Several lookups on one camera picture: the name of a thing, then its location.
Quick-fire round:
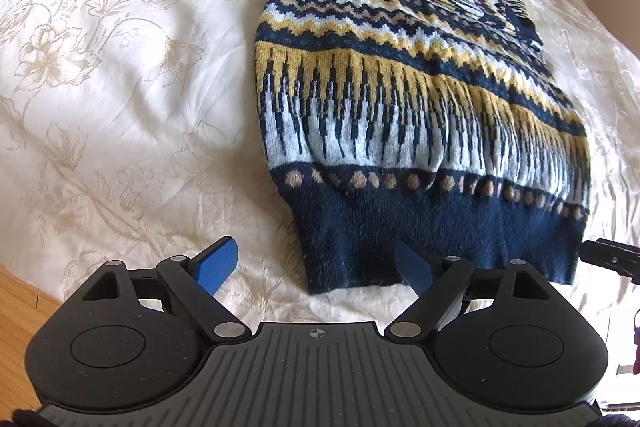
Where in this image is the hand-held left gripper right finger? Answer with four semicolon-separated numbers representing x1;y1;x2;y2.
384;239;558;341

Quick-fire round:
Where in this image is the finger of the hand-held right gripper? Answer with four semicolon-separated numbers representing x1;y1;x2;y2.
579;237;640;286

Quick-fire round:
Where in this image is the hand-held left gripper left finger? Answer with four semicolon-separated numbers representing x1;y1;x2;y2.
79;235;252;342

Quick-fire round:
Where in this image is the navy yellow patterned knit sweater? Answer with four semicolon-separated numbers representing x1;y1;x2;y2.
254;0;594;297

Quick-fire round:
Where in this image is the white floral bed duvet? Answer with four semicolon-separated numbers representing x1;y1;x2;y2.
0;0;640;338

